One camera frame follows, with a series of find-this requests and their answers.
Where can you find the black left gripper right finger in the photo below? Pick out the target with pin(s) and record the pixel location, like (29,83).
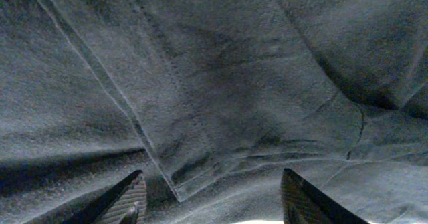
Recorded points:
(303,203)

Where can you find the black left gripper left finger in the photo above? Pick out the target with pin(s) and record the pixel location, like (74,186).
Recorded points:
(124,203)

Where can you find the dark green Nike t-shirt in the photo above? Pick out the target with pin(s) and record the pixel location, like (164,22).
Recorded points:
(212,100)

